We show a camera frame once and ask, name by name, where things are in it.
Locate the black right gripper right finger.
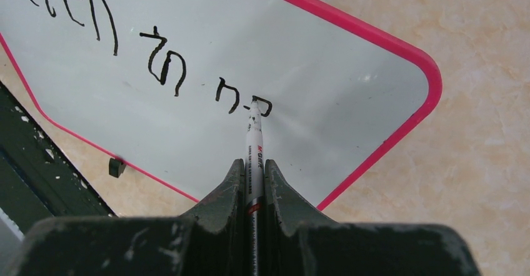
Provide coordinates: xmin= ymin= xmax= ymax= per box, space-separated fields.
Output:
xmin=264 ymin=160 xmax=480 ymax=275

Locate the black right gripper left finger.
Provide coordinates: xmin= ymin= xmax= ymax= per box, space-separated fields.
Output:
xmin=8 ymin=159 xmax=251 ymax=275

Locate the white whiteboard marker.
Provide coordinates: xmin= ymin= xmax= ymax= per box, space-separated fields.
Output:
xmin=245 ymin=97 xmax=264 ymax=275

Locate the red framed whiteboard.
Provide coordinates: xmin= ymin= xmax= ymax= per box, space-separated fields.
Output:
xmin=1 ymin=0 xmax=442 ymax=209

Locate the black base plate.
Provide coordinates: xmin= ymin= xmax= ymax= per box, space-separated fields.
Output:
xmin=1 ymin=85 xmax=114 ymax=234

